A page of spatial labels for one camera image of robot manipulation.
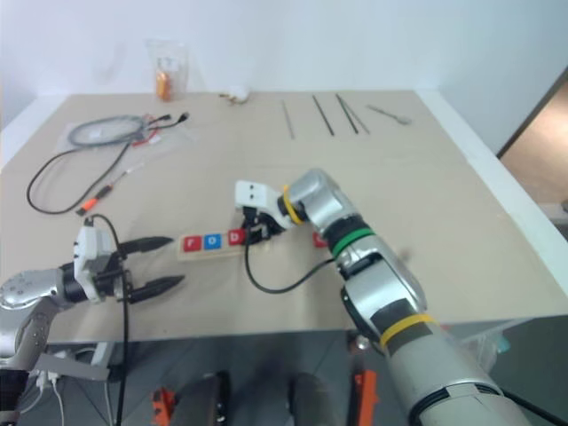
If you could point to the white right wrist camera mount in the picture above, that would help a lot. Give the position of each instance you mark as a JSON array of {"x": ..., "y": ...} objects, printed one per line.
[{"x": 259, "y": 197}]

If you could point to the thin metal chopstick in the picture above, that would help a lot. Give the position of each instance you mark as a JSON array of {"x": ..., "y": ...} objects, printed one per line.
[
  {"x": 357, "y": 117},
  {"x": 324, "y": 115},
  {"x": 288, "y": 120}
]

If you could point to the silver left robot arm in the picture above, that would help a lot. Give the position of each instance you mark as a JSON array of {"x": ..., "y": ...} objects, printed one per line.
[{"x": 31, "y": 293}]

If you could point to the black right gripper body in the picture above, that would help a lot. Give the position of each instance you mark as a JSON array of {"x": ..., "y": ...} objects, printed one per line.
[{"x": 268, "y": 222}]

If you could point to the flat clear plastic bag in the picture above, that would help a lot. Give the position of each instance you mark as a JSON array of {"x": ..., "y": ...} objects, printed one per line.
[{"x": 173, "y": 137}]

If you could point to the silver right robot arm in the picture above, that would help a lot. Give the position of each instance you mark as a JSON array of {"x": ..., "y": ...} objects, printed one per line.
[{"x": 390, "y": 288}]

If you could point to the brown wooden door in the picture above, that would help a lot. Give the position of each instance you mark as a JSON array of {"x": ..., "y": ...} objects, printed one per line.
[{"x": 539, "y": 146}]

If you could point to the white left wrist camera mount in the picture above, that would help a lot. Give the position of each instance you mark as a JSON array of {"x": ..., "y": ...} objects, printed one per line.
[{"x": 91, "y": 248}]

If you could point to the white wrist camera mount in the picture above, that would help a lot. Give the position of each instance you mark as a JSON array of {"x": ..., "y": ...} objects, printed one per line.
[
  {"x": 91, "y": 248},
  {"x": 259, "y": 197}
]

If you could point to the wooden letter tray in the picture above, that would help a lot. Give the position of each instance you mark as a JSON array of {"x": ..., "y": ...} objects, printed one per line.
[{"x": 208, "y": 254}]

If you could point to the clear bag with orange contents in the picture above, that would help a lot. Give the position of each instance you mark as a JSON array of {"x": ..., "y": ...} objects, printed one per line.
[{"x": 168, "y": 71}]

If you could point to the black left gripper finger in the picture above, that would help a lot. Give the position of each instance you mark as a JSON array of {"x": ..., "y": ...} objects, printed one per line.
[
  {"x": 157, "y": 286},
  {"x": 148, "y": 243}
]

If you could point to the clear plastic storage box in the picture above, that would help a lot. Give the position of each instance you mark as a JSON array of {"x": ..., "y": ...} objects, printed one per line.
[{"x": 488, "y": 341}]

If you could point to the blue letter O block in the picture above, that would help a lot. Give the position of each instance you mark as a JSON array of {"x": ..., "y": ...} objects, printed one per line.
[{"x": 213, "y": 241}]

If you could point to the red letter B block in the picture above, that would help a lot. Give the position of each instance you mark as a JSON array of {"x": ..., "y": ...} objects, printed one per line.
[{"x": 235, "y": 237}]

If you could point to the small white object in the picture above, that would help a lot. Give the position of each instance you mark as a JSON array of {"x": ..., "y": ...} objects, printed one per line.
[{"x": 237, "y": 94}]

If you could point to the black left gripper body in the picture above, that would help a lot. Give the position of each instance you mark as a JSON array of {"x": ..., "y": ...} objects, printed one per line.
[{"x": 113, "y": 277}]

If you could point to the dark rounded shape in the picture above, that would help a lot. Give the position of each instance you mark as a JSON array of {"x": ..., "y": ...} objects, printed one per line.
[
  {"x": 206, "y": 399},
  {"x": 310, "y": 399}
]

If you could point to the red and black connector leads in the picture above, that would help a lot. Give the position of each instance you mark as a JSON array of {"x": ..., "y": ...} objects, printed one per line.
[{"x": 171, "y": 120}]

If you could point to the thin black rods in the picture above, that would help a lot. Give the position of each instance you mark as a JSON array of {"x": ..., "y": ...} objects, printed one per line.
[{"x": 347, "y": 113}]

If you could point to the grey metal bracket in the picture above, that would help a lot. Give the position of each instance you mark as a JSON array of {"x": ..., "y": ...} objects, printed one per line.
[{"x": 71, "y": 366}]

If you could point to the orange black clamp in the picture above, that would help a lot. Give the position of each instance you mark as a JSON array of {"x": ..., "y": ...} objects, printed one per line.
[
  {"x": 163, "y": 406},
  {"x": 366, "y": 397}
]

